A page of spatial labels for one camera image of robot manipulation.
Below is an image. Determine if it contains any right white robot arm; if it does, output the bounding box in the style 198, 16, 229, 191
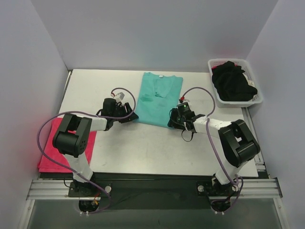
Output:
168, 102, 261, 195

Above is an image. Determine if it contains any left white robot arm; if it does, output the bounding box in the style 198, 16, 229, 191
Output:
52, 98, 139, 197

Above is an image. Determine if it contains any white plastic laundry basket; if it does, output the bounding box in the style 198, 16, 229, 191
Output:
208, 58, 263, 107

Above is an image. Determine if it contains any folded pink t shirt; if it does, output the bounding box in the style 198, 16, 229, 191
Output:
37, 117, 98, 174

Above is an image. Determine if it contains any aluminium rail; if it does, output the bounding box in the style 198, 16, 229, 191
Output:
242, 108, 270, 179
27, 179, 283, 200
62, 70, 73, 101

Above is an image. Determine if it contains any teal t shirt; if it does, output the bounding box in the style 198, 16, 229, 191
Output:
135, 72, 183, 128

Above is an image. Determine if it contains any aluminium right side rail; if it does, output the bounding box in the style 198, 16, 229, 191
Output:
242, 108, 270, 179

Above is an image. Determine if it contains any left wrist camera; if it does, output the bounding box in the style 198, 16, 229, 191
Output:
112, 92, 125, 102

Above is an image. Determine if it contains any white garment in basket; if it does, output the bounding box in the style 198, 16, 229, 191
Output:
243, 73, 255, 88

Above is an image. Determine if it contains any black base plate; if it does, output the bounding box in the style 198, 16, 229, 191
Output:
68, 171, 241, 210

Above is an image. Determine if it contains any aluminium left side rail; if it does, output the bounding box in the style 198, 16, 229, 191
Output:
62, 70, 73, 101

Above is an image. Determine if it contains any aluminium front rail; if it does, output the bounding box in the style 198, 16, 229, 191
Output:
27, 179, 283, 200

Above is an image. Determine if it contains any black t shirt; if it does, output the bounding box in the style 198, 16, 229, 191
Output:
212, 61, 258, 102

